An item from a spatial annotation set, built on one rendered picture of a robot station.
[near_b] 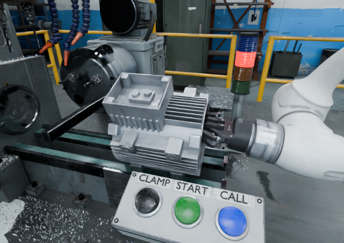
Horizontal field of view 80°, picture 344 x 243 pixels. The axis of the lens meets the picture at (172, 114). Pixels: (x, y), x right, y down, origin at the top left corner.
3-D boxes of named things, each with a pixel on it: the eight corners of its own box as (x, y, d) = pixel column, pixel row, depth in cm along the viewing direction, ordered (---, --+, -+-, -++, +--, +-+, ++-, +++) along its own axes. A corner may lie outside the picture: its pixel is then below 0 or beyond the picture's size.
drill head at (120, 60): (51, 118, 77) (30, 50, 66) (109, 85, 112) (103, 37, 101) (110, 128, 71) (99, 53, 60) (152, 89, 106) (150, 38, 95)
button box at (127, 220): (121, 234, 27) (108, 224, 24) (140, 183, 32) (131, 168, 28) (257, 274, 23) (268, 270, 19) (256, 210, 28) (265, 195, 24)
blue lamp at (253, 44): (236, 51, 63) (238, 36, 61) (236, 49, 68) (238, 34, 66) (257, 52, 61) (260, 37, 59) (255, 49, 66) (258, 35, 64)
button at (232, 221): (215, 235, 23) (216, 231, 21) (218, 207, 25) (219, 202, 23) (244, 242, 22) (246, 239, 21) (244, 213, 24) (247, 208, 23)
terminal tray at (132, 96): (112, 126, 46) (101, 104, 41) (130, 94, 53) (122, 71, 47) (163, 133, 43) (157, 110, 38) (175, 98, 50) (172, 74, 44)
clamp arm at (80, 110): (103, 101, 70) (42, 141, 48) (101, 93, 69) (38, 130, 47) (112, 102, 69) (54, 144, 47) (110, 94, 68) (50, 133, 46)
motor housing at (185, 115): (124, 173, 55) (97, 131, 41) (147, 119, 67) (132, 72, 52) (198, 189, 50) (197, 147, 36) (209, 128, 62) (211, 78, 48)
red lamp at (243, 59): (234, 66, 65) (236, 51, 63) (234, 62, 70) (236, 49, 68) (254, 68, 63) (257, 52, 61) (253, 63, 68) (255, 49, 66)
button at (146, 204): (133, 213, 25) (130, 208, 24) (142, 190, 27) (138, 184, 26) (156, 219, 25) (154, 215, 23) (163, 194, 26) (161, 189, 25)
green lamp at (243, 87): (230, 93, 69) (232, 80, 67) (231, 87, 74) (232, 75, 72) (249, 95, 67) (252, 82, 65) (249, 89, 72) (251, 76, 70)
